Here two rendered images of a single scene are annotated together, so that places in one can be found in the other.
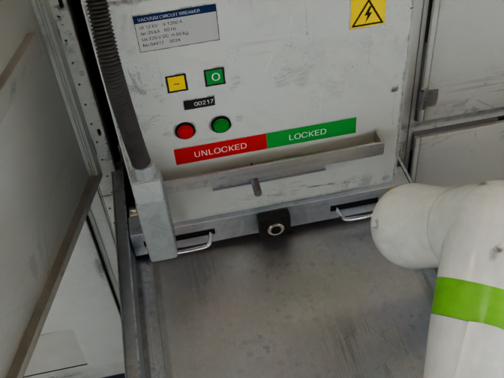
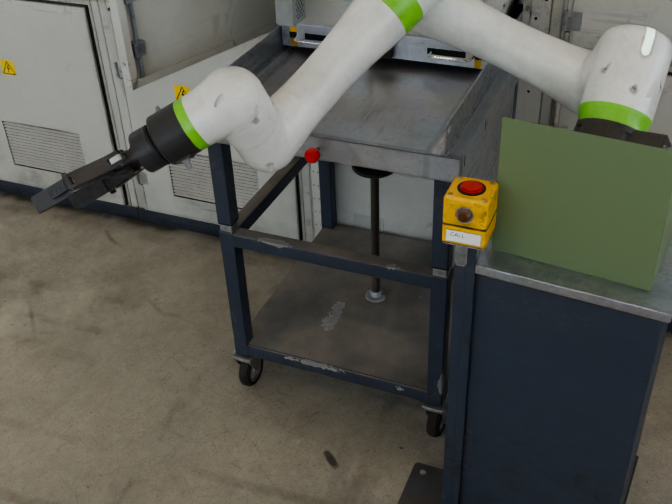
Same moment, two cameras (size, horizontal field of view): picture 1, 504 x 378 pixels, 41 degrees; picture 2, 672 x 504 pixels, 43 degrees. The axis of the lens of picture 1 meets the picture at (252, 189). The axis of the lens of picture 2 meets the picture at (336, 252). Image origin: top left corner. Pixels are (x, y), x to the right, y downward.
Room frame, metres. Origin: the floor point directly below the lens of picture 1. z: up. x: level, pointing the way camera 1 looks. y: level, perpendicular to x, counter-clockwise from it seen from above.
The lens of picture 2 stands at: (-0.88, -0.94, 1.67)
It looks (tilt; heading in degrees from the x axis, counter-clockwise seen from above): 35 degrees down; 31
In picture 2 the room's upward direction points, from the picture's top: 2 degrees counter-clockwise
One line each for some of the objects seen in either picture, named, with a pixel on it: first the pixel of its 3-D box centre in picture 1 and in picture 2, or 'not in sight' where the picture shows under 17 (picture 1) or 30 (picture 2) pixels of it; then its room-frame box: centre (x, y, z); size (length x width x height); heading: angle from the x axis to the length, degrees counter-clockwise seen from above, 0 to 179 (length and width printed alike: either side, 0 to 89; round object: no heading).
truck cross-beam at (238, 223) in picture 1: (270, 210); (385, 41); (0.90, -0.03, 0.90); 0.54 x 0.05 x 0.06; 97
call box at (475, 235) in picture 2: not in sight; (470, 212); (0.33, -0.49, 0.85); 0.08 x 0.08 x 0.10; 7
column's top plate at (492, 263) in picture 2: not in sight; (583, 244); (0.49, -0.66, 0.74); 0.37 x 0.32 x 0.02; 92
